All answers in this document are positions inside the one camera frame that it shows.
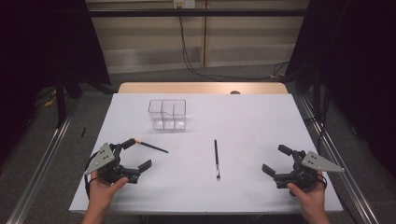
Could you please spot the black metal stand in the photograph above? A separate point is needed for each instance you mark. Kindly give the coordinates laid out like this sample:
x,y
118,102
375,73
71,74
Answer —
x,y
317,93
60,105

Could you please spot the black curtain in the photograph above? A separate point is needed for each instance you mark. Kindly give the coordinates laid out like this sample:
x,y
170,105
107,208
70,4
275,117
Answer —
x,y
367,62
37,46

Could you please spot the dark table grommet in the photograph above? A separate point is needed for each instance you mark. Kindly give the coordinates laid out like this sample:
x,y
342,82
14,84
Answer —
x,y
235,92

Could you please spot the metal floor rail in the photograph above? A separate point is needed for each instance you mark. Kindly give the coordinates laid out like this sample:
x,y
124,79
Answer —
x,y
40,168
358,199

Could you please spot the person's left hand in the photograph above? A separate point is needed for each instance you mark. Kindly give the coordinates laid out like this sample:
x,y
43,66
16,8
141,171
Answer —
x,y
102,189

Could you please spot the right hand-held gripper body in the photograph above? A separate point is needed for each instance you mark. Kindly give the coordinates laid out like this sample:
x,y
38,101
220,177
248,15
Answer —
x,y
317,163

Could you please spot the black brush with orange end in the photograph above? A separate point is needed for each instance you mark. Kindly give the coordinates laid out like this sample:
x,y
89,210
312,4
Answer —
x,y
153,146

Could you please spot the white wall socket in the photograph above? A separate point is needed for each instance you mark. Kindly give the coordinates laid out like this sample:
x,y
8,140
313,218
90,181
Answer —
x,y
184,3

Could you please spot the wooden table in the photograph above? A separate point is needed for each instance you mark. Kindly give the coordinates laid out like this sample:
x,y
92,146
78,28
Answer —
x,y
186,88

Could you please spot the black pen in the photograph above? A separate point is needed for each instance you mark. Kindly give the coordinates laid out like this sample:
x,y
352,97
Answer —
x,y
216,155

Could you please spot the black horizontal bar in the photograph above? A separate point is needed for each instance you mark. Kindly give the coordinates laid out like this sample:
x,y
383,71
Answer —
x,y
218,12

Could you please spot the clear plastic organizer box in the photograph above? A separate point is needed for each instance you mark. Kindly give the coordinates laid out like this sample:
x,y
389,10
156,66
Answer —
x,y
168,113

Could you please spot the person's right hand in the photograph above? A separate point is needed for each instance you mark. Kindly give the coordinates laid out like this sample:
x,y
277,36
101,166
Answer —
x,y
309,196

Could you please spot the white table cover sheet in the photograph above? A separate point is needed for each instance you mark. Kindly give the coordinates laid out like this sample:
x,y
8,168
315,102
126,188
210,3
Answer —
x,y
280,109

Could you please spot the small black floor object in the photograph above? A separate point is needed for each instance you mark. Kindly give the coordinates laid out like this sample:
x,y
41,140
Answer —
x,y
83,132

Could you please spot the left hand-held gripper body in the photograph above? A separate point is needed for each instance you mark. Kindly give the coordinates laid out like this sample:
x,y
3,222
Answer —
x,y
104,158

